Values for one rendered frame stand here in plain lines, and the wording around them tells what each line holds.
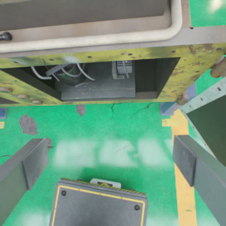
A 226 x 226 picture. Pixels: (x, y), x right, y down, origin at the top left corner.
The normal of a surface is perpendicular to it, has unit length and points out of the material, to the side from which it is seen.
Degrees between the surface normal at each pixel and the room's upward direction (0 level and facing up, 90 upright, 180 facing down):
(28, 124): 0
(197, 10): 0
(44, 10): 90
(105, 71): 0
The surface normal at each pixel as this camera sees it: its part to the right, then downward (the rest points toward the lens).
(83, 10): 0.00, 0.99
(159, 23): -0.13, -0.15
